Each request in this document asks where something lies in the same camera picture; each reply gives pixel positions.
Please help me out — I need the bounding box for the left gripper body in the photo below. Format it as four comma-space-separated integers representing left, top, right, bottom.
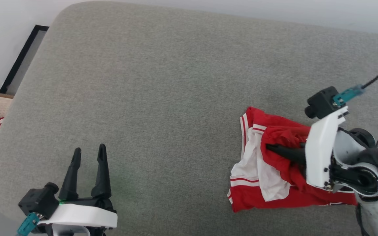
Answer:
38, 196, 118, 229

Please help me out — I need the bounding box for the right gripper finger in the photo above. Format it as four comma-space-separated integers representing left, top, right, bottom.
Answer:
266, 143, 307, 166

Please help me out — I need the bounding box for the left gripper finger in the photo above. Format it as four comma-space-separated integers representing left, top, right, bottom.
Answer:
59, 147, 82, 200
92, 144, 112, 199

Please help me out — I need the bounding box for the black framed panel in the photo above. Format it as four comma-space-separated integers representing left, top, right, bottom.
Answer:
0, 25, 50, 95

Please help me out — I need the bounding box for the red and white garment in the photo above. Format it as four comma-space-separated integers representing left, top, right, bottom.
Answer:
227, 107, 358, 213

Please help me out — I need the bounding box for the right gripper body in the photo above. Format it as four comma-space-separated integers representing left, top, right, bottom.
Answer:
305, 106, 349, 189

